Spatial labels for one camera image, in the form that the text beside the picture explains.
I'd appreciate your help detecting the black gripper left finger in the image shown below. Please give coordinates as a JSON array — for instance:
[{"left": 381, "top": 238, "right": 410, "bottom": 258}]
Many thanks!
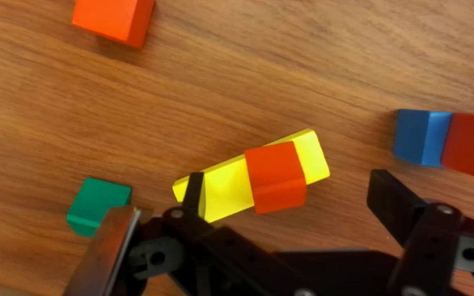
[{"left": 181, "top": 170, "right": 208, "bottom": 218}]

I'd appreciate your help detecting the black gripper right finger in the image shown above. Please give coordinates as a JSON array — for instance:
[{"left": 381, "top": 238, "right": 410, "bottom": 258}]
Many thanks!
[{"left": 366, "top": 167, "right": 430, "bottom": 249}]

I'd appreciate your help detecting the orange cube block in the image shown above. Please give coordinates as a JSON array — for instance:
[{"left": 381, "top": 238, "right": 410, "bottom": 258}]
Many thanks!
[
  {"left": 71, "top": 0, "right": 158, "bottom": 49},
  {"left": 242, "top": 139, "right": 310, "bottom": 215}
]

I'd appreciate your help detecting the long yellow block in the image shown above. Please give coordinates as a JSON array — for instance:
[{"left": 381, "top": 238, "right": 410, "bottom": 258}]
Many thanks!
[{"left": 171, "top": 126, "right": 333, "bottom": 225}]

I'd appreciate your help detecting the blue arch block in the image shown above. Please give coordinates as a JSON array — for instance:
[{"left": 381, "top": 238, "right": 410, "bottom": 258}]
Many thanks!
[{"left": 392, "top": 108, "right": 455, "bottom": 169}]

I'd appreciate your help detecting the green block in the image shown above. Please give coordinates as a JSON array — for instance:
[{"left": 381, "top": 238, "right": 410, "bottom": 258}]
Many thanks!
[{"left": 65, "top": 175, "right": 134, "bottom": 240}]

